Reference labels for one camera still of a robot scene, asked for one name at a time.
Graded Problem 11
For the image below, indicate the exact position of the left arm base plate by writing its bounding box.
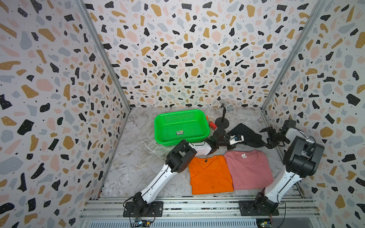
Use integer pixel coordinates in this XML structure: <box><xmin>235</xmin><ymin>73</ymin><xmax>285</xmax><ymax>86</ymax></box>
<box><xmin>123</xmin><ymin>201</ymin><xmax>163</xmax><ymax>218</ymax></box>

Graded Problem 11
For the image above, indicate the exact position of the pink folded t-shirt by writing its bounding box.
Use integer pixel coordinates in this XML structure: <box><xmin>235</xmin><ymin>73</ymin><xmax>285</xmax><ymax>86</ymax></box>
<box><xmin>224</xmin><ymin>150</ymin><xmax>274</xmax><ymax>191</ymax></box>

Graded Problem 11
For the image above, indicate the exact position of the aluminium mounting rail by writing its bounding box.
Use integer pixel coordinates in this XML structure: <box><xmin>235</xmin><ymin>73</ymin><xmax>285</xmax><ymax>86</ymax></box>
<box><xmin>80</xmin><ymin>195</ymin><xmax>325</xmax><ymax>228</ymax></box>

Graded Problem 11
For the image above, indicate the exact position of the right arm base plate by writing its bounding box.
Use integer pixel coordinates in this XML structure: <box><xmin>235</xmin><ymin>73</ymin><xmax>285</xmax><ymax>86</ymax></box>
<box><xmin>238</xmin><ymin>200</ymin><xmax>279</xmax><ymax>216</ymax></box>

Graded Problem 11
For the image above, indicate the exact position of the black t-shirt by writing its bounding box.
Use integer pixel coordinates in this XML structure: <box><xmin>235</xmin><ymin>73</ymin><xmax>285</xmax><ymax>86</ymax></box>
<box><xmin>228</xmin><ymin>123</ymin><xmax>267</xmax><ymax>148</ymax></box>

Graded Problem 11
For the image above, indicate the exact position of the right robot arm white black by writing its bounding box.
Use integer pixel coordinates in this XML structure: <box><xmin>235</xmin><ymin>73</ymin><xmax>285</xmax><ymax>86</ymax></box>
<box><xmin>254</xmin><ymin>119</ymin><xmax>325</xmax><ymax>210</ymax></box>

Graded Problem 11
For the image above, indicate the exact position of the green plastic basket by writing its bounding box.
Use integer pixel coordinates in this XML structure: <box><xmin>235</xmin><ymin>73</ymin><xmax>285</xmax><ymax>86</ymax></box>
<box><xmin>154</xmin><ymin>110</ymin><xmax>211</xmax><ymax>146</ymax></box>

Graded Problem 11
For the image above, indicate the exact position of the orange t-shirt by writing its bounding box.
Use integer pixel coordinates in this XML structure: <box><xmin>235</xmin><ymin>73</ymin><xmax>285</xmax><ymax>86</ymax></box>
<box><xmin>189</xmin><ymin>155</ymin><xmax>234</xmax><ymax>195</ymax></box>

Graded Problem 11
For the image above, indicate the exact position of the red toy block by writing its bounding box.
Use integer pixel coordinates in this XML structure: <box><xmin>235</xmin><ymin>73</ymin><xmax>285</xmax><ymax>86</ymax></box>
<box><xmin>209</xmin><ymin>122</ymin><xmax>217</xmax><ymax>130</ymax></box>

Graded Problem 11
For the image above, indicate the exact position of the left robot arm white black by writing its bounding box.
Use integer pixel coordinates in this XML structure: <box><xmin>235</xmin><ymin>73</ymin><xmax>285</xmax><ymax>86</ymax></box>
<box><xmin>133</xmin><ymin>136</ymin><xmax>230</xmax><ymax>206</ymax></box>

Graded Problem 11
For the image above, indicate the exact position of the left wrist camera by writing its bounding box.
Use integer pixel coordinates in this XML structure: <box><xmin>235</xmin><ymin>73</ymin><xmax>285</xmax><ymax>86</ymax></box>
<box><xmin>229</xmin><ymin>135</ymin><xmax>244</xmax><ymax>145</ymax></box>

